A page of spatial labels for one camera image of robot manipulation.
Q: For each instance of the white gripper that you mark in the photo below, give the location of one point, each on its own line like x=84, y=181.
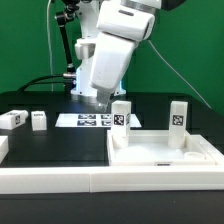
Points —
x=110, y=61

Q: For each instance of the white square table top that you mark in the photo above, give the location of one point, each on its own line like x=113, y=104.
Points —
x=150, y=148

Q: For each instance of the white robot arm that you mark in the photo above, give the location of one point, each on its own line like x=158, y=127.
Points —
x=111, y=30

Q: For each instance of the white sheet with markers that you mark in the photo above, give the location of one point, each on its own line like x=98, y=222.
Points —
x=91, y=120

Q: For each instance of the white U-shaped obstacle fence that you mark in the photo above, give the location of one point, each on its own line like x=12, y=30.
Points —
x=110, y=178

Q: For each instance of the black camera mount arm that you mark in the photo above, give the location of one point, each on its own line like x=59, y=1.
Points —
x=62, y=18

